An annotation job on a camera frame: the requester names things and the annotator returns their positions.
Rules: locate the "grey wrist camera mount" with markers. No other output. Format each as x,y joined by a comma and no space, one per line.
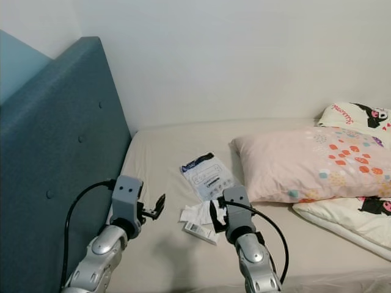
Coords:
237,207
128,195

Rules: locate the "mattress with beige sheet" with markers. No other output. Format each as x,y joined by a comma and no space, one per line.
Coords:
159,146

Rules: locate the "pink patterned pillow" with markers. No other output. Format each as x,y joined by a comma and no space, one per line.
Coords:
299,162

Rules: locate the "white blue plastic bag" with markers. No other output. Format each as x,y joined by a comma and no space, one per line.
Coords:
211,180

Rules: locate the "cream cartoon print quilt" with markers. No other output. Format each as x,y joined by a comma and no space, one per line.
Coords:
342,223

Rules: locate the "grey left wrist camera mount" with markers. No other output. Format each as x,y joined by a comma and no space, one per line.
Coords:
128,195

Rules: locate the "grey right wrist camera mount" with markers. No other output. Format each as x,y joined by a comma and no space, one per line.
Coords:
237,207

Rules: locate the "teal upholstered headboard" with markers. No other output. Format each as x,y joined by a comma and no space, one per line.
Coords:
55,152

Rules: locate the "small white labelled box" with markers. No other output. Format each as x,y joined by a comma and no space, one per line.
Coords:
200,232

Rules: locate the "white tissue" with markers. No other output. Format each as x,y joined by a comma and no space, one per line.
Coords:
195,213

